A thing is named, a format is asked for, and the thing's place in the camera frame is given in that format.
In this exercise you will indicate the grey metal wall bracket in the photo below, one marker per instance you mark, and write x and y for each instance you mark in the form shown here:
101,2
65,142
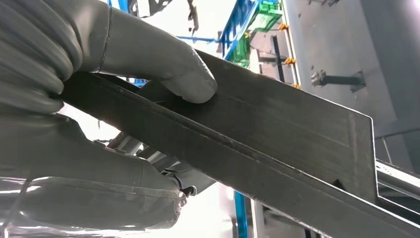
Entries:
338,80

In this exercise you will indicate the blue rack with green bins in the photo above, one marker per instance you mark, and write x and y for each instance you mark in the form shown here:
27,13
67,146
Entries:
238,23

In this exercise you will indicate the orange clip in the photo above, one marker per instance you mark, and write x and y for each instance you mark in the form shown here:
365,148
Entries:
290,61
283,26
296,86

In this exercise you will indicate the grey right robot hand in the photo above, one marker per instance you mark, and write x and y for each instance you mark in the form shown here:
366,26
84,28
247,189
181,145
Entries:
147,56

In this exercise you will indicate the silver metal rail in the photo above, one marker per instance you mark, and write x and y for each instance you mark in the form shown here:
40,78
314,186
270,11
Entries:
400,179

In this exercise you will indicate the green plastic bin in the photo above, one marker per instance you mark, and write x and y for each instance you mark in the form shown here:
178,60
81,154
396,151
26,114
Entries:
241,49
269,16

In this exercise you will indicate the blue metal post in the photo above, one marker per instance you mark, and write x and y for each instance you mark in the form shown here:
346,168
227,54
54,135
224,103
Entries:
241,216

